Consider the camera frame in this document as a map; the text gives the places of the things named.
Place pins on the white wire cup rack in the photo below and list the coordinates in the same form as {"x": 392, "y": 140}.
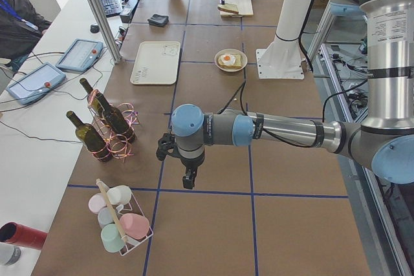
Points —
{"x": 117, "y": 211}

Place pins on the white cup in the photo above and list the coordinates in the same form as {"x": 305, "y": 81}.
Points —
{"x": 119, "y": 195}

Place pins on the grey folded cloth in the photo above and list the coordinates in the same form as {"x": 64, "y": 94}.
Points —
{"x": 158, "y": 20}

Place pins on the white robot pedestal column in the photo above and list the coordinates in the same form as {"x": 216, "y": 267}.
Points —
{"x": 282, "y": 58}

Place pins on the dark green wine bottle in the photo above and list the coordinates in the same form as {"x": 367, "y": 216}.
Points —
{"x": 115, "y": 119}

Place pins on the grey cup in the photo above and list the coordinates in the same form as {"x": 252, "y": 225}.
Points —
{"x": 104, "y": 217}

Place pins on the black keyboard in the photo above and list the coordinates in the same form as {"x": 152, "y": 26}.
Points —
{"x": 111, "y": 7}

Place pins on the bread slice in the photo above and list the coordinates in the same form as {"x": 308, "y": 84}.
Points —
{"x": 228, "y": 8}
{"x": 237, "y": 64}

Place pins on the cream bear serving tray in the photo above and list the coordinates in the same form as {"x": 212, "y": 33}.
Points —
{"x": 156, "y": 63}

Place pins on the aluminium frame post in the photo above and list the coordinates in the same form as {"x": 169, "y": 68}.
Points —
{"x": 105, "y": 29}

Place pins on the seated person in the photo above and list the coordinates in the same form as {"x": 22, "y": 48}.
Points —
{"x": 21, "y": 29}

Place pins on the copper wire bottle rack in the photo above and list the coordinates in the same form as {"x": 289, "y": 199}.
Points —
{"x": 117, "y": 144}

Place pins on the fried egg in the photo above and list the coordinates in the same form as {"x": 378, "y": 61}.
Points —
{"x": 227, "y": 59}

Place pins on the wooden cutting board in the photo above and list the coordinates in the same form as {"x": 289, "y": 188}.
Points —
{"x": 244, "y": 7}

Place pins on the light pink cup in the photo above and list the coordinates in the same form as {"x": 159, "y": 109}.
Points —
{"x": 96, "y": 203}

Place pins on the white round plate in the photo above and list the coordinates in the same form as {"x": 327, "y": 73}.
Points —
{"x": 232, "y": 51}

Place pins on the green cup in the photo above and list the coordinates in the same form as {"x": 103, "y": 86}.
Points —
{"x": 111, "y": 238}

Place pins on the red cylinder bottle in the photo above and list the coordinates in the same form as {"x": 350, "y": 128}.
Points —
{"x": 21, "y": 235}

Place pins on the blue teach pendant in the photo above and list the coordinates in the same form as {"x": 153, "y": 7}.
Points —
{"x": 80, "y": 56}
{"x": 36, "y": 84}

